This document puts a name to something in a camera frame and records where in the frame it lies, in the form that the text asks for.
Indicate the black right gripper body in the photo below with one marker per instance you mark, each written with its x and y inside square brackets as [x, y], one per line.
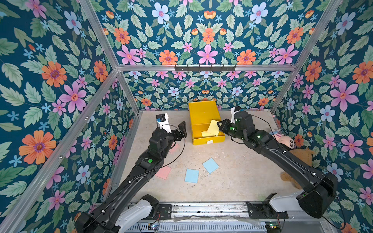
[226, 128]

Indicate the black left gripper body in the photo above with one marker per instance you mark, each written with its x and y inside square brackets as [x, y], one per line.
[177, 138]

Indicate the yellow drawer cabinet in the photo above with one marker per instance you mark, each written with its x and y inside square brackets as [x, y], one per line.
[201, 114]

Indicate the orange patterned sticky note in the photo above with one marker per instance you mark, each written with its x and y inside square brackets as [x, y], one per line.
[213, 129]
[207, 134]

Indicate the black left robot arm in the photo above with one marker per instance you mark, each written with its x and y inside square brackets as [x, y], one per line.
[114, 215]

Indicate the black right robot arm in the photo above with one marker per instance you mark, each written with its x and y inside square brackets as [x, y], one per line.
[319, 190]

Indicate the pink sticky note upper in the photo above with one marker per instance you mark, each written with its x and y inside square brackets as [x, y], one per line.
[175, 148]

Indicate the pink sticky note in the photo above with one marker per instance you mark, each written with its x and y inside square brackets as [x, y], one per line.
[175, 148]
[163, 173]

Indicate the pink sticky note lower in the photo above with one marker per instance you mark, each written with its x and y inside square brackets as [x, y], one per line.
[163, 173]

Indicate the blue sticky note left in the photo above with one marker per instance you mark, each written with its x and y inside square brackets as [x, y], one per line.
[191, 176]

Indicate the blue sticky note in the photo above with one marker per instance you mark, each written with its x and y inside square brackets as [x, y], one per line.
[210, 165]
[191, 176]

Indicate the blue sticky note right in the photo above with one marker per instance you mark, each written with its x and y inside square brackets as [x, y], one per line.
[210, 165]

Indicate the pink plush doll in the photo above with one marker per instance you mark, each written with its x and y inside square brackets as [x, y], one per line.
[284, 140]

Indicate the brown teddy bear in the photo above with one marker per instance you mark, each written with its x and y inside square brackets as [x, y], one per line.
[305, 155]

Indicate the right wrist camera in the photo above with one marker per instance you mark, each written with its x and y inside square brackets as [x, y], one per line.
[233, 111]

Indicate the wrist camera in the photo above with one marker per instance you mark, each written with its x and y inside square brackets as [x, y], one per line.
[233, 111]
[162, 121]

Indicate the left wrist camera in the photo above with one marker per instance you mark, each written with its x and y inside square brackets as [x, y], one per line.
[162, 121]

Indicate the metal hook rail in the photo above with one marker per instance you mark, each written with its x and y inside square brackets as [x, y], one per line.
[208, 68]

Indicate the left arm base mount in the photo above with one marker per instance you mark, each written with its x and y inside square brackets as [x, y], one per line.
[159, 211]

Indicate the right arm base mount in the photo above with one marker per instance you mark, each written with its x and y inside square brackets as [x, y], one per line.
[264, 210]

